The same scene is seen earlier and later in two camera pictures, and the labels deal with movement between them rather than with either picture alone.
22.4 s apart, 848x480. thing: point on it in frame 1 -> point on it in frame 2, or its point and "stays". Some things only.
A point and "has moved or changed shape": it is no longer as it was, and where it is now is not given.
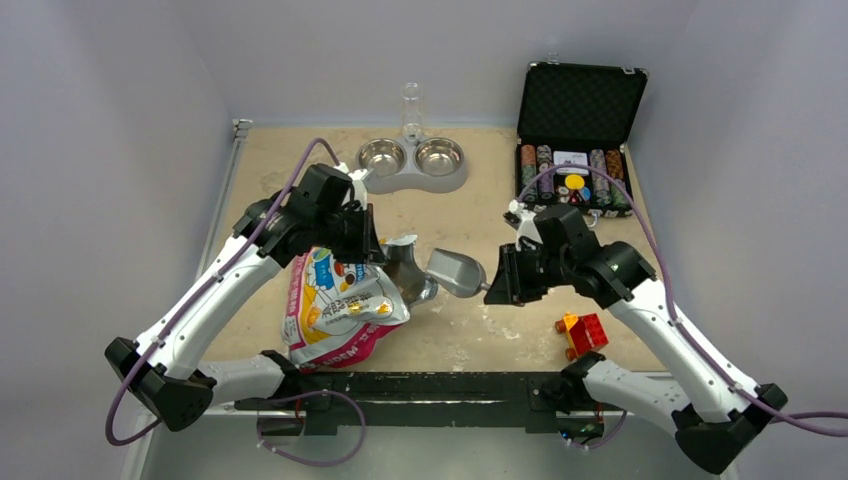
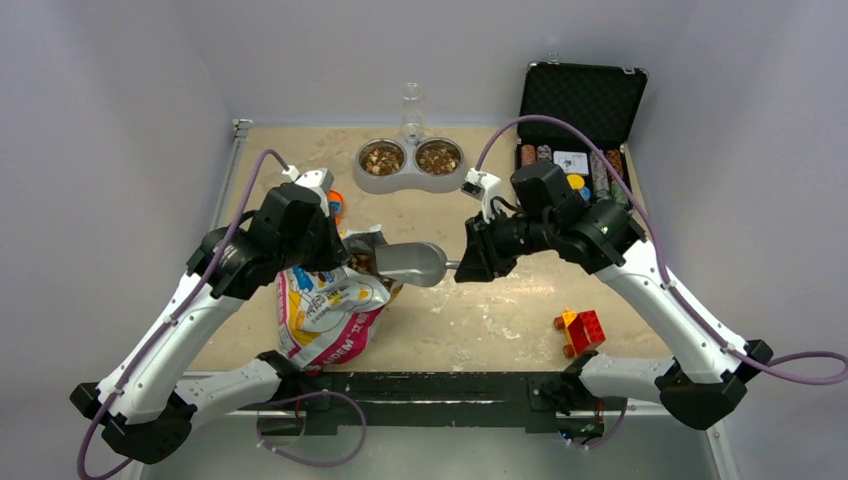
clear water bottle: [412, 119] stays
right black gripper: [510, 284] -> [477, 263]
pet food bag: [335, 312] has moved or changed shape
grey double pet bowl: [432, 164] stays
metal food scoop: [456, 273] has moved or changed shape
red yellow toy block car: [586, 333] stays
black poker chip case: [574, 123] stays
